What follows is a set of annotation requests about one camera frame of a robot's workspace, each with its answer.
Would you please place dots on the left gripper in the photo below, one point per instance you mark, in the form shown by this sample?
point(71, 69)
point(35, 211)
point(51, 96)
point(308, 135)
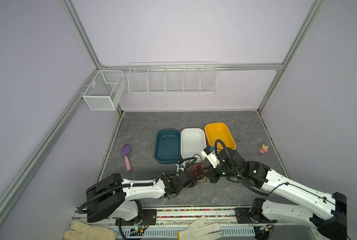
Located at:
point(192, 185)

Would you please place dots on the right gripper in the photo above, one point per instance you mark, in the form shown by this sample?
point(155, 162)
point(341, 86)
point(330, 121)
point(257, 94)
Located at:
point(210, 173)

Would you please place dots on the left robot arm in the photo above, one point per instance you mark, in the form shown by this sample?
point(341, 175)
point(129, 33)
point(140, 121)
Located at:
point(121, 197)

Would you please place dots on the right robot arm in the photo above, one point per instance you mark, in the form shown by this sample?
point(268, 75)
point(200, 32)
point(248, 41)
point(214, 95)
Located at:
point(282, 198)

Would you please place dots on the teal plastic bin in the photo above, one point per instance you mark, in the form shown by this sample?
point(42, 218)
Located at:
point(167, 149)

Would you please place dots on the white plastic bin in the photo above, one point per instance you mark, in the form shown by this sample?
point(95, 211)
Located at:
point(192, 143)

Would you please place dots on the yellow plastic bin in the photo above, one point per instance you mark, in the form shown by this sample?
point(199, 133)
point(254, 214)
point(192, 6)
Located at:
point(219, 131)

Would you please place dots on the right white work glove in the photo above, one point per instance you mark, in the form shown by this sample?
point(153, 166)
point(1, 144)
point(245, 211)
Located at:
point(199, 229)

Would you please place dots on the white work glove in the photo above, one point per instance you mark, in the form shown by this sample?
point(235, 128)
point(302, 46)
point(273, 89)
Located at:
point(199, 229)
point(82, 231)

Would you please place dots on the pink toy cup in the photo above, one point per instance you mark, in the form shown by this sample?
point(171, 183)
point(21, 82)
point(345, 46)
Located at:
point(264, 149)

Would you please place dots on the purple pink brush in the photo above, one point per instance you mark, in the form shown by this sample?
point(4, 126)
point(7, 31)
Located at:
point(124, 152)

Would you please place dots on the left white work glove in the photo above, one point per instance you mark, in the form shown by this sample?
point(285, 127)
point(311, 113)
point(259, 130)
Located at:
point(82, 231)

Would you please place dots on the small white mesh basket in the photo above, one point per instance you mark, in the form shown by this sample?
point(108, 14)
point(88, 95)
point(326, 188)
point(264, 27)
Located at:
point(105, 90)

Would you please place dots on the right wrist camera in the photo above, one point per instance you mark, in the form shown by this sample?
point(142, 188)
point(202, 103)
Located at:
point(210, 155)

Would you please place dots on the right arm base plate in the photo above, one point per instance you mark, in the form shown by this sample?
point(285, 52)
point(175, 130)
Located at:
point(244, 216)

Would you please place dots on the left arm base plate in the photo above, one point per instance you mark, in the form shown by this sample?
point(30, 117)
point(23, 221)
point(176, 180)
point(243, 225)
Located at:
point(147, 217)

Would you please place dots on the long white wire rack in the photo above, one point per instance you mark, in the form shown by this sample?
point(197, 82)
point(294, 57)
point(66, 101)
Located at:
point(169, 78)

